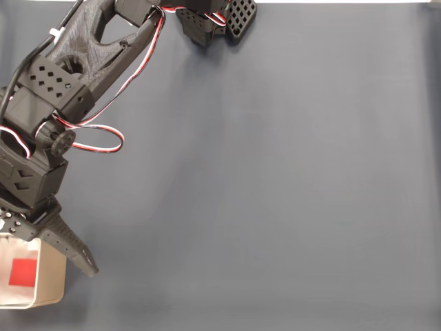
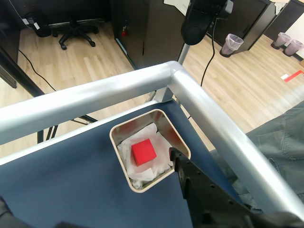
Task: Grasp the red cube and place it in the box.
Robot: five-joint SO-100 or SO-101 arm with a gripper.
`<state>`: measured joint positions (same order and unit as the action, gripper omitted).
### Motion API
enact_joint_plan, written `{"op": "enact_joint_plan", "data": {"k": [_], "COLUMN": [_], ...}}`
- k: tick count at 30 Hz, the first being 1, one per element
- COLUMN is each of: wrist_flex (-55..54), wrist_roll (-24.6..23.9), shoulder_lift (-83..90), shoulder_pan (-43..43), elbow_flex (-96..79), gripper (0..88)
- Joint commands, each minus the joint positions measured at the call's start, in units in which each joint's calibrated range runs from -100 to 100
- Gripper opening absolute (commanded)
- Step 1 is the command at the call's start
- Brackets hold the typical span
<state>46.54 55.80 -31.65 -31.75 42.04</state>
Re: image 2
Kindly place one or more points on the red cube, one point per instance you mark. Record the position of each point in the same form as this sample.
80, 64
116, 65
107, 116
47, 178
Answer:
143, 153

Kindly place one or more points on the dark desk panel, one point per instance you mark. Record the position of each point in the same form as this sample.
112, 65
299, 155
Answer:
7, 47

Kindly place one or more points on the dark cabinet with red tag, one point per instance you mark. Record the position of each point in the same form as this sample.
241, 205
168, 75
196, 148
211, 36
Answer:
154, 35

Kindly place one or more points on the aluminium frame rail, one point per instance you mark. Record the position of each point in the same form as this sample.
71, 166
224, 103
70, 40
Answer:
95, 95

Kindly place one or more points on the red floor tape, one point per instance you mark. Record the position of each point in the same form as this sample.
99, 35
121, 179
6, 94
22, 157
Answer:
294, 75

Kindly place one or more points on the black office chair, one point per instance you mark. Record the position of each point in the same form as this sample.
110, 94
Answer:
76, 31

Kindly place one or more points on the black stand legs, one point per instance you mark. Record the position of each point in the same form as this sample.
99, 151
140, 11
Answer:
40, 137

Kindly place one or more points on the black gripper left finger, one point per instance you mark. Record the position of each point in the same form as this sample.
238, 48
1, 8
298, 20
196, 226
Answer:
7, 216

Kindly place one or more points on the black bin with plastic liner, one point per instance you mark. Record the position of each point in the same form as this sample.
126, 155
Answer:
231, 45
294, 47
281, 40

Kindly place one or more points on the person's leg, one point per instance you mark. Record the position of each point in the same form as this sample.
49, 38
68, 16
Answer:
285, 133

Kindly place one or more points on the white tissue paper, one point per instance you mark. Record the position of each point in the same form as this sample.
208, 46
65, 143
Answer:
142, 174

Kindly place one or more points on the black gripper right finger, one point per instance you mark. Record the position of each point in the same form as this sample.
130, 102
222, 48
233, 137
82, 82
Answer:
204, 199

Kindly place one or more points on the beige square box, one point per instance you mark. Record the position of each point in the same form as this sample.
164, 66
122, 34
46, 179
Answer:
175, 135

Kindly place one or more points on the wide dark cabinet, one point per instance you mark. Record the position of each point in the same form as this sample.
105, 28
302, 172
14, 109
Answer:
249, 19

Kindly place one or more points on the grey metal pole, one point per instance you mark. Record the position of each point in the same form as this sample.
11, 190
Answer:
184, 54

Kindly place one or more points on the dark blue-grey table mat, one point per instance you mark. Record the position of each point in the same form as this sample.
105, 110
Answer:
71, 178

